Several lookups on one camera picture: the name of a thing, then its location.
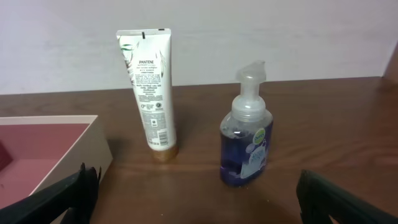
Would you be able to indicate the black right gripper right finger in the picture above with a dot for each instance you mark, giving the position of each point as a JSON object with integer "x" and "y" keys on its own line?
{"x": 321, "y": 201}

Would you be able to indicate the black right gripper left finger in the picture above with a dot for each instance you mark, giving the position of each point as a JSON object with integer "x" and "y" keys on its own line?
{"x": 74, "y": 197}

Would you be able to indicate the white box with pink interior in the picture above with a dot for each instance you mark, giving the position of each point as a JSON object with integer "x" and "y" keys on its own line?
{"x": 38, "y": 151}

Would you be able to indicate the blue foam soap pump bottle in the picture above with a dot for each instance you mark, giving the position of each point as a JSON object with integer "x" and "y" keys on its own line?
{"x": 246, "y": 130}

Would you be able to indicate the white Pantene conditioner tube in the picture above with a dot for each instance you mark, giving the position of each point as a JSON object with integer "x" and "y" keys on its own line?
{"x": 147, "y": 55}

